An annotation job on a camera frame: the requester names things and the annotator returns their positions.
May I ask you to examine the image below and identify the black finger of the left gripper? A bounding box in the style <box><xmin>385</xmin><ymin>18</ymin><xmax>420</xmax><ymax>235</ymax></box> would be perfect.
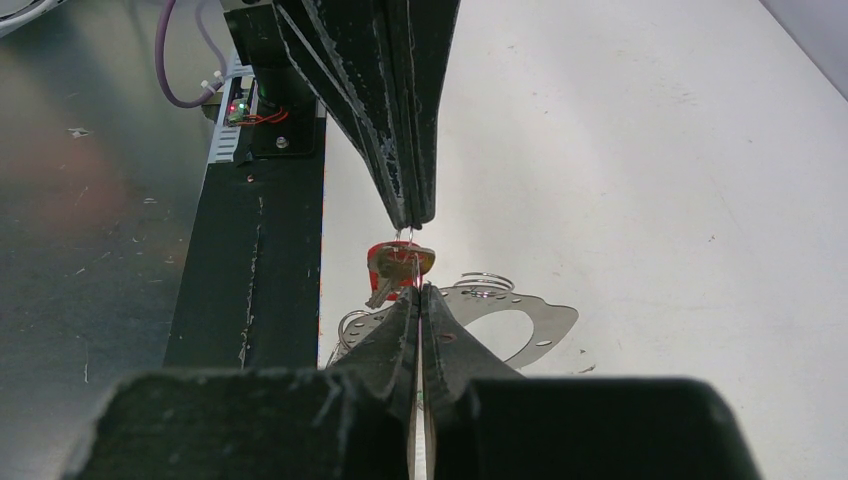
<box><xmin>273</xmin><ymin>1</ymin><xmax>414</xmax><ymax>230</ymax></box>
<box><xmin>374</xmin><ymin>1</ymin><xmax>460</xmax><ymax>226</ymax></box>

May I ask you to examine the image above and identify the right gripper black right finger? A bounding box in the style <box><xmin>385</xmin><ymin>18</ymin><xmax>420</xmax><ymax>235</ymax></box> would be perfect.
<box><xmin>421</xmin><ymin>285</ymin><xmax>760</xmax><ymax>479</ymax></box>

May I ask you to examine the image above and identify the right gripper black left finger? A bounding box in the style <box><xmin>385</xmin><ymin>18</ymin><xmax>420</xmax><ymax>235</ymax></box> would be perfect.
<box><xmin>62</xmin><ymin>287</ymin><xmax>420</xmax><ymax>479</ymax></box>

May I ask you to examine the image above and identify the key with red tag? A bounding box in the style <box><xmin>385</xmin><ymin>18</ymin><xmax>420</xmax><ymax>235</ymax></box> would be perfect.
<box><xmin>365</xmin><ymin>241</ymin><xmax>436</xmax><ymax>309</ymax></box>

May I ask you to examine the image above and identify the left white slotted cable duct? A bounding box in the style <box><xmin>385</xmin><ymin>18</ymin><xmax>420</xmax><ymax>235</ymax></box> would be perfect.
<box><xmin>207</xmin><ymin>49</ymin><xmax>257</xmax><ymax>165</ymax></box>

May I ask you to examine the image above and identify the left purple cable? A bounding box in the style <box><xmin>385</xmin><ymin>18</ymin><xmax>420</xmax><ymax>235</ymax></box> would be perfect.
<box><xmin>153</xmin><ymin>0</ymin><xmax>230</xmax><ymax>110</ymax></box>

